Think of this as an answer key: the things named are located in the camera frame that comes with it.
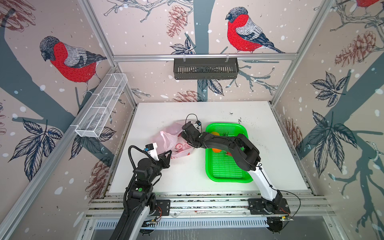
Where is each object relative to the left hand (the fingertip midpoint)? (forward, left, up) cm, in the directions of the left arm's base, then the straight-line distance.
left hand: (171, 152), depth 77 cm
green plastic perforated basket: (-3, -29, -16) cm, 33 cm away
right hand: (+19, -3, -12) cm, 23 cm away
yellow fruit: (+18, -26, -9) cm, 33 cm away
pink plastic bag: (+5, +2, +4) cm, 7 cm away
